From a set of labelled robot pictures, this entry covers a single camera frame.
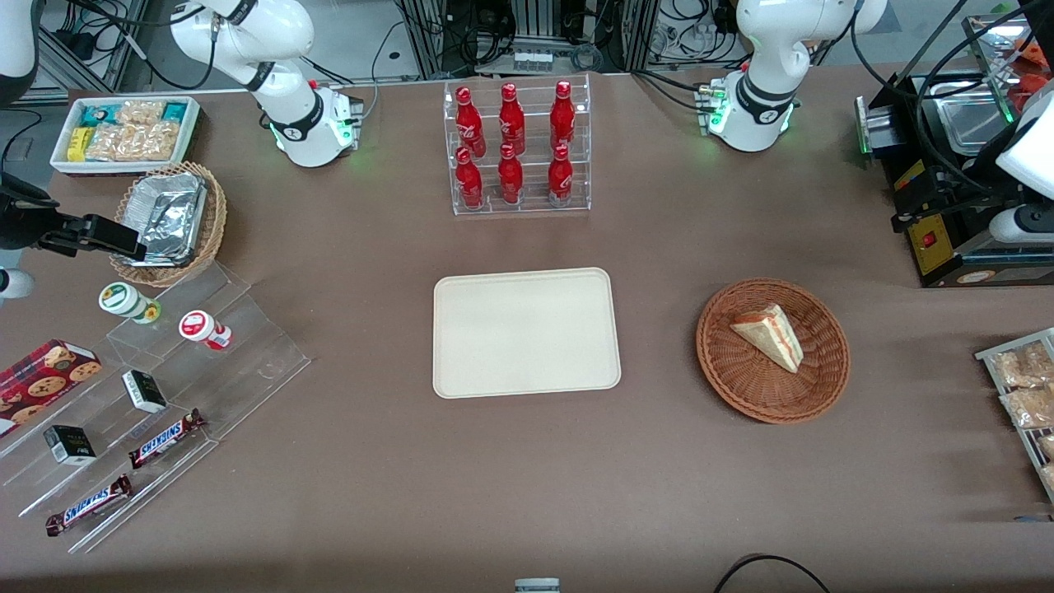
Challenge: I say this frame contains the green lid yogurt cup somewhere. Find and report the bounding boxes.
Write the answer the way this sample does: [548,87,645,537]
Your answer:
[99,282,162,325]

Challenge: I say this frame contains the snickers bar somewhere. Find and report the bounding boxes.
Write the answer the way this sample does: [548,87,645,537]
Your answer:
[128,409,207,470]
[45,474,133,538]

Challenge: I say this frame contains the red sausage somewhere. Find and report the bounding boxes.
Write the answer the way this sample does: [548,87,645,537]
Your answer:
[1017,74,1054,113]
[1009,37,1054,68]

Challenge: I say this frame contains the aluminium frame equipment rack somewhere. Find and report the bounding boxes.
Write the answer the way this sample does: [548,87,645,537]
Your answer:
[395,0,661,80]

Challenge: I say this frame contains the tray of packaged snacks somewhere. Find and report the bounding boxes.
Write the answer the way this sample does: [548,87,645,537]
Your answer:
[975,328,1054,504]

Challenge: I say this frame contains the small black box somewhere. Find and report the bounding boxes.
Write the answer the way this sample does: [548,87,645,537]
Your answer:
[122,370,168,414]
[43,425,97,467]

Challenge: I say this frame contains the white rectangular snack bin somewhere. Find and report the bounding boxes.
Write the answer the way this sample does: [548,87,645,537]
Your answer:
[49,96,203,178]

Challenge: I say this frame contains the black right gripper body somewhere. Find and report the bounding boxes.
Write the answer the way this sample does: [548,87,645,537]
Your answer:
[0,175,84,253]

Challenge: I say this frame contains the red cookie box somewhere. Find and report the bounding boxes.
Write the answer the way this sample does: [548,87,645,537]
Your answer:
[0,339,104,438]

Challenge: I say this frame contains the triangular sandwich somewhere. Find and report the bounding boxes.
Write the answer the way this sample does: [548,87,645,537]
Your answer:
[730,303,804,375]

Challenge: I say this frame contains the clear acrylic bottle rack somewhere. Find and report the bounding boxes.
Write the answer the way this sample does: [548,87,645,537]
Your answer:
[443,73,592,217]

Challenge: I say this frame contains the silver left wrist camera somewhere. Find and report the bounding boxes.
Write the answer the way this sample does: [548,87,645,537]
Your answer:
[988,206,1054,245]

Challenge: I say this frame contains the steel warmer pan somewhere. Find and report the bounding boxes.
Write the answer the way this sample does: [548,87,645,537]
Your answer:
[937,92,1015,156]

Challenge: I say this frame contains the oval tan wicker basket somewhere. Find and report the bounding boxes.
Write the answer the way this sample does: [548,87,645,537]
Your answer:
[109,161,228,288]

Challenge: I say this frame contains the red cola bottle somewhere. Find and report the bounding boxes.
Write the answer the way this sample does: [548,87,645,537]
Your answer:
[497,143,525,205]
[455,86,486,158]
[498,82,526,156]
[455,147,485,209]
[549,80,576,152]
[548,144,575,207]

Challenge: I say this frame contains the round brown wicker basket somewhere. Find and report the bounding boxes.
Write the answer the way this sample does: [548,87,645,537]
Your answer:
[696,278,851,425]

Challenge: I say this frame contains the clear cracker bag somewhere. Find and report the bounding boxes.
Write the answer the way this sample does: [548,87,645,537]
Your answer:
[86,121,183,163]
[115,99,166,127]

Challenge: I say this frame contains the beige plastic tray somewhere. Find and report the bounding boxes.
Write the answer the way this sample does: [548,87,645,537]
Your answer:
[433,267,622,399]

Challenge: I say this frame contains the black looped cable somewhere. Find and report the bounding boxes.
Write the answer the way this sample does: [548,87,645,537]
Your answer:
[712,553,832,593]

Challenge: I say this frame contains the clear acrylic stepped stand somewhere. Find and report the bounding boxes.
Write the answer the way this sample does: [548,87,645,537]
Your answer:
[0,261,312,555]

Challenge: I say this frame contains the aluminium foil tray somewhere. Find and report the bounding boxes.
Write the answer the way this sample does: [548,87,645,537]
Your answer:
[122,170,208,268]

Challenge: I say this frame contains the black food warmer machine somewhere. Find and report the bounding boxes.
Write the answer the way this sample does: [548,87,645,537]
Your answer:
[855,12,1054,289]

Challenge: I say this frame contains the red lid yogurt cup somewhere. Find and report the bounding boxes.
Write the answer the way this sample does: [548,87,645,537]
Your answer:
[179,310,233,352]

